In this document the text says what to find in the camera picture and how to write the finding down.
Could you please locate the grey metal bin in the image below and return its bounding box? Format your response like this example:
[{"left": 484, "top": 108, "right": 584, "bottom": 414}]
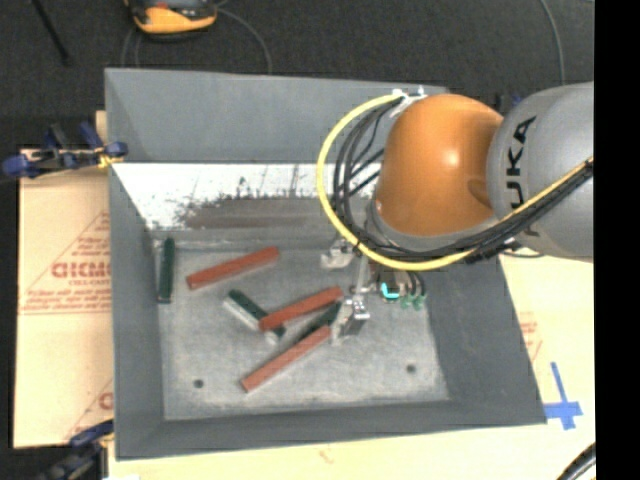
[{"left": 103, "top": 67, "right": 547, "bottom": 460}]

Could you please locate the dark green flat block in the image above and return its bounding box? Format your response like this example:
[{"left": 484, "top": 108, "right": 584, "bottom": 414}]
[
  {"left": 156, "top": 237, "right": 178, "bottom": 305},
  {"left": 279, "top": 301, "right": 344, "bottom": 355},
  {"left": 221, "top": 288, "right": 287, "bottom": 347}
]

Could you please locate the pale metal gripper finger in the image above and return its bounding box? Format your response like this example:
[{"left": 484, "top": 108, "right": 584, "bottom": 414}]
[
  {"left": 330, "top": 298, "right": 373, "bottom": 346},
  {"left": 320, "top": 240, "right": 354, "bottom": 270}
]

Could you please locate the brown cardboard board red print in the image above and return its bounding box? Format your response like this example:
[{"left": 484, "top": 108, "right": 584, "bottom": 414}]
[{"left": 11, "top": 147, "right": 117, "bottom": 450}]

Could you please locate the red-brown flat block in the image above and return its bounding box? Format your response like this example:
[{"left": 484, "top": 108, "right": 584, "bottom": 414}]
[
  {"left": 239, "top": 324, "right": 333, "bottom": 394},
  {"left": 257, "top": 285, "right": 346, "bottom": 333},
  {"left": 185, "top": 245, "right": 282, "bottom": 292}
]

